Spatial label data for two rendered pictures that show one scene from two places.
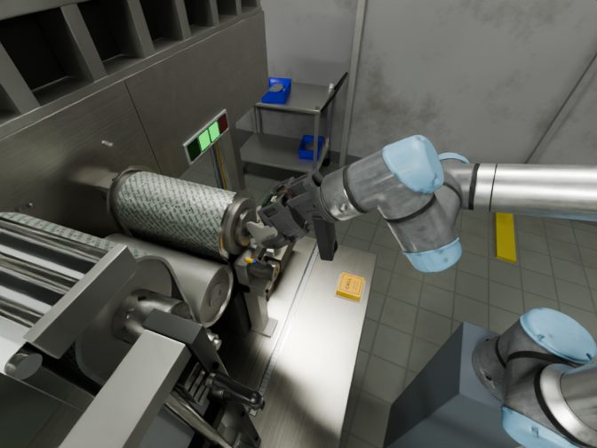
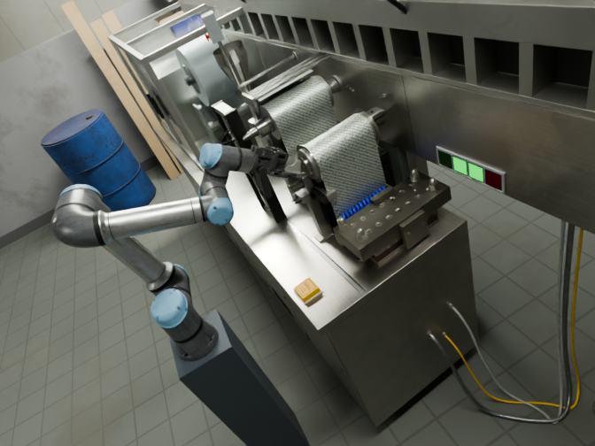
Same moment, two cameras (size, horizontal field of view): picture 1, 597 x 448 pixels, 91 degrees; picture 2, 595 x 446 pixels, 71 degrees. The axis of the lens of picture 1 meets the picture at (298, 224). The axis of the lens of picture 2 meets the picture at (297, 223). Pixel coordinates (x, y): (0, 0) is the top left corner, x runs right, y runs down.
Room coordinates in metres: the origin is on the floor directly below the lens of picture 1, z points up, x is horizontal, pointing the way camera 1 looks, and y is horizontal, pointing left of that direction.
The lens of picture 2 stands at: (1.36, -0.67, 1.99)
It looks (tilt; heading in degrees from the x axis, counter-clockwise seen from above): 38 degrees down; 146
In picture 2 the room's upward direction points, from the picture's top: 24 degrees counter-clockwise
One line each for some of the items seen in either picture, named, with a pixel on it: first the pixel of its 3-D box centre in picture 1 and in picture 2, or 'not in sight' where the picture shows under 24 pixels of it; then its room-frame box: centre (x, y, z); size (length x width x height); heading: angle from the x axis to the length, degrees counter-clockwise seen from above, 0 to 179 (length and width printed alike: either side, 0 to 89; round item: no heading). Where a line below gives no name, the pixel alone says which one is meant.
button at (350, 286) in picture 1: (350, 286); (306, 289); (0.49, -0.16, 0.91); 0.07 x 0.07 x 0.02; 71
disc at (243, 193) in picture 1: (239, 225); (309, 163); (0.41, 0.12, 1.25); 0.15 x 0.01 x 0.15; 161
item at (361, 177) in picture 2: not in sight; (356, 182); (0.51, 0.21, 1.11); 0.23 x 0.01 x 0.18; 71
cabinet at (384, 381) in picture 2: not in sight; (281, 215); (-0.46, 0.47, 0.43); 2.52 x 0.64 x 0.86; 161
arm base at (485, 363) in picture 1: (514, 363); (192, 334); (0.25, -0.51, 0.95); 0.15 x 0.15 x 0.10
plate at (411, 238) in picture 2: not in sight; (414, 230); (0.73, 0.19, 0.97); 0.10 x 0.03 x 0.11; 71
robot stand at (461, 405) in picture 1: (441, 414); (249, 400); (0.25, -0.51, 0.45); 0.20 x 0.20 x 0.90; 66
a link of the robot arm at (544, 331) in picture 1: (545, 346); (174, 312); (0.25, -0.51, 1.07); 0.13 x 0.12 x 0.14; 149
